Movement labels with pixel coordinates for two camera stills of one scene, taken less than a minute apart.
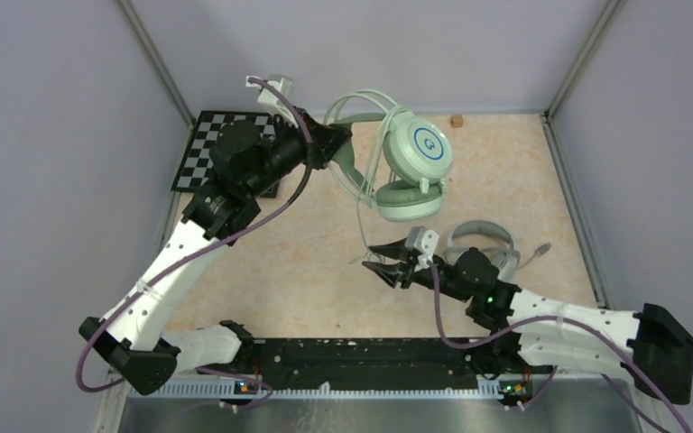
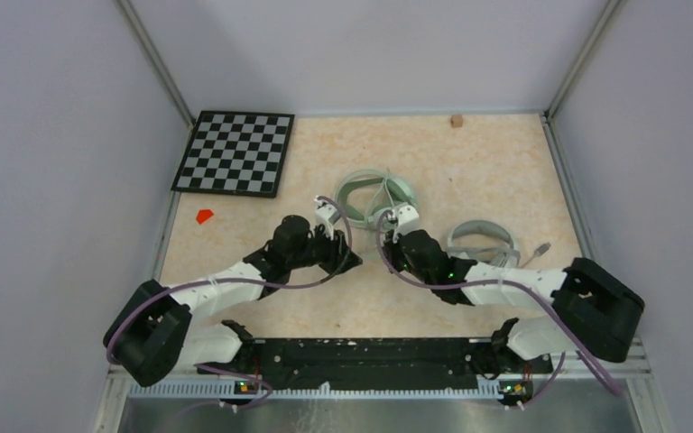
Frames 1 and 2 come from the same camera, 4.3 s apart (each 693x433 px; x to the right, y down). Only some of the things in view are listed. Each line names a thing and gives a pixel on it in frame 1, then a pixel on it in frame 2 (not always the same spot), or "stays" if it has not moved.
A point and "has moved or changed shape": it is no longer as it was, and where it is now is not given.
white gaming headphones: x=505 y=260 stays
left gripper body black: x=301 y=144 to x=319 y=251
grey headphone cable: x=540 y=251 stays
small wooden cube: x=457 y=121 stays
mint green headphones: x=392 y=161 has moved or changed shape
